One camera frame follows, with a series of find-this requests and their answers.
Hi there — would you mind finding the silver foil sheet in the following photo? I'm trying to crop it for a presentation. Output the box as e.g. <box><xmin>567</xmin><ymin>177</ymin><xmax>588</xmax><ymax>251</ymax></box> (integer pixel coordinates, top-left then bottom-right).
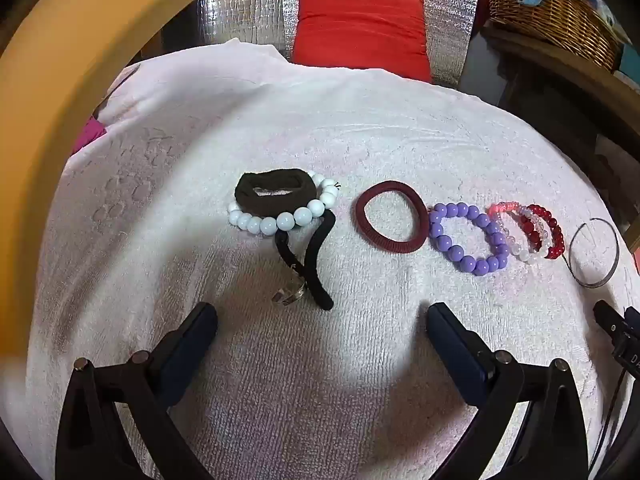
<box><xmin>200</xmin><ymin>0</ymin><xmax>483</xmax><ymax>91</ymax></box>

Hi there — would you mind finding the black cable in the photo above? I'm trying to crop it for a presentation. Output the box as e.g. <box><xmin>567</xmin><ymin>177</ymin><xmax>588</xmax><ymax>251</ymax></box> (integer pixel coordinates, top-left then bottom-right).
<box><xmin>587</xmin><ymin>367</ymin><xmax>632</xmax><ymax>480</ymax></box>

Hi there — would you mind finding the red cushion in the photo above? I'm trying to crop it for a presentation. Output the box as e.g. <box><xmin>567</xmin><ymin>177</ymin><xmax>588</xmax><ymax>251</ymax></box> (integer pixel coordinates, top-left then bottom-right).
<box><xmin>290</xmin><ymin>0</ymin><xmax>433</xmax><ymax>83</ymax></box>

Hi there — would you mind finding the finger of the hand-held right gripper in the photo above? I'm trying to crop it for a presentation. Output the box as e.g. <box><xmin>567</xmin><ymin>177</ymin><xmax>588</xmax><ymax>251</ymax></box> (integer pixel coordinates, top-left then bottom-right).
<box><xmin>593</xmin><ymin>300</ymin><xmax>630</xmax><ymax>347</ymax></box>

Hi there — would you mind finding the dark wooden shelf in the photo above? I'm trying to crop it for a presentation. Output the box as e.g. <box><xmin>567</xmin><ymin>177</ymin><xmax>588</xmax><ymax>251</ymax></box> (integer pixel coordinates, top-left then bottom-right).
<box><xmin>457</xmin><ymin>25</ymin><xmax>640</xmax><ymax>256</ymax></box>

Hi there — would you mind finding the dark brown hair tie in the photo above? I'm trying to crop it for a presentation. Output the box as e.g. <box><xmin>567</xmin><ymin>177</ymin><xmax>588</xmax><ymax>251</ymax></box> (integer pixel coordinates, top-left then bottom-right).
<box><xmin>234</xmin><ymin>170</ymin><xmax>321</xmax><ymax>213</ymax></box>

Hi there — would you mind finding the silver metal ring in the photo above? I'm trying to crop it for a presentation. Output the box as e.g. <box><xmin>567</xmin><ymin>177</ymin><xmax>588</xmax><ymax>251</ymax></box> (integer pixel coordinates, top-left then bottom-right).
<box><xmin>271</xmin><ymin>280</ymin><xmax>307</xmax><ymax>307</ymax></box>

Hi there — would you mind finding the black hair tie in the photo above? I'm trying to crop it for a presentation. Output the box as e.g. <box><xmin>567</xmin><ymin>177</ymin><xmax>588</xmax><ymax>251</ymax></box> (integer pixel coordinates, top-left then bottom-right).
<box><xmin>273</xmin><ymin>208</ymin><xmax>337</xmax><ymax>311</ymax></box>

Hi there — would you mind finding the pink clear bead bracelet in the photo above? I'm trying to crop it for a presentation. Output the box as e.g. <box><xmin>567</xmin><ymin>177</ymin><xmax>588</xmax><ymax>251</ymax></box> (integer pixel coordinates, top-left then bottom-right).
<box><xmin>487</xmin><ymin>201</ymin><xmax>546</xmax><ymax>262</ymax></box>

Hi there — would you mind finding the purple bead bracelet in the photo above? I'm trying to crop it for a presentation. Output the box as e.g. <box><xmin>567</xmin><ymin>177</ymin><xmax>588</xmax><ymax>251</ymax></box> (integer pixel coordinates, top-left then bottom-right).
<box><xmin>427</xmin><ymin>201</ymin><xmax>511</xmax><ymax>276</ymax></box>

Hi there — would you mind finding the maroon hair tie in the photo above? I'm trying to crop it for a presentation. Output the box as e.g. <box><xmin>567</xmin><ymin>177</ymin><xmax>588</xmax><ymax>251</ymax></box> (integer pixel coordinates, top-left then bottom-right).
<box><xmin>356</xmin><ymin>180</ymin><xmax>430</xmax><ymax>255</ymax></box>

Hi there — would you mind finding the red bead bracelet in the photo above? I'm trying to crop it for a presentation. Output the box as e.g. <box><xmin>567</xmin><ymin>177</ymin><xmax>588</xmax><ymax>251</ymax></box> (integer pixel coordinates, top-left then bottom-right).
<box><xmin>520</xmin><ymin>203</ymin><xmax>566</xmax><ymax>260</ymax></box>

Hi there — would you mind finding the white bead bracelet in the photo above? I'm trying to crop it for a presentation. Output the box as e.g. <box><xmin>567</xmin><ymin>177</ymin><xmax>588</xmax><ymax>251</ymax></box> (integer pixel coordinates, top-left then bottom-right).
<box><xmin>227</xmin><ymin>172</ymin><xmax>343</xmax><ymax>236</ymax></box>

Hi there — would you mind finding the thin metal bangle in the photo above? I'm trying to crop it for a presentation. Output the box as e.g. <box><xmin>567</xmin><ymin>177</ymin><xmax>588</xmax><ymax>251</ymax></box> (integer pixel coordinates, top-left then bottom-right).
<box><xmin>569</xmin><ymin>217</ymin><xmax>621</xmax><ymax>289</ymax></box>

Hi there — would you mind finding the wicker basket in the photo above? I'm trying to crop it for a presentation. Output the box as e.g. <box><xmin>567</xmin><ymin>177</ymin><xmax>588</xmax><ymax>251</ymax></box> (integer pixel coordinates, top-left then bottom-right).
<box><xmin>485</xmin><ymin>0</ymin><xmax>623</xmax><ymax>72</ymax></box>

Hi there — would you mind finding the white textured blanket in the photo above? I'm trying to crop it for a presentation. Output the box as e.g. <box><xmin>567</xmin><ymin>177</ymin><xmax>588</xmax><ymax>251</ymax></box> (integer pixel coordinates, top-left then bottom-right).
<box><xmin>25</xmin><ymin>40</ymin><xmax>631</xmax><ymax>480</ymax></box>

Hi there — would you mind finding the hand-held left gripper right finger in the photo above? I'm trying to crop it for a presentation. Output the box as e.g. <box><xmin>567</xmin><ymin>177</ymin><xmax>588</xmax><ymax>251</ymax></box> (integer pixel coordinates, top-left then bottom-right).
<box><xmin>425</xmin><ymin>301</ymin><xmax>590</xmax><ymax>480</ymax></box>

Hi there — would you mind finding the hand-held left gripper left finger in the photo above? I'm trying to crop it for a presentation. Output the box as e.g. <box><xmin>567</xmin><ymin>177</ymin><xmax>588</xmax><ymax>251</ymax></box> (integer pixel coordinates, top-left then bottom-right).
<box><xmin>55</xmin><ymin>301</ymin><xmax>219</xmax><ymax>480</ymax></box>

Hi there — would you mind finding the pink cushion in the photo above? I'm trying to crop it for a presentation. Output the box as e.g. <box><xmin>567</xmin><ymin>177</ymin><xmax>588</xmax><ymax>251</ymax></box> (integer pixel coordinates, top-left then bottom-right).
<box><xmin>70</xmin><ymin>117</ymin><xmax>108</xmax><ymax>156</ymax></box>

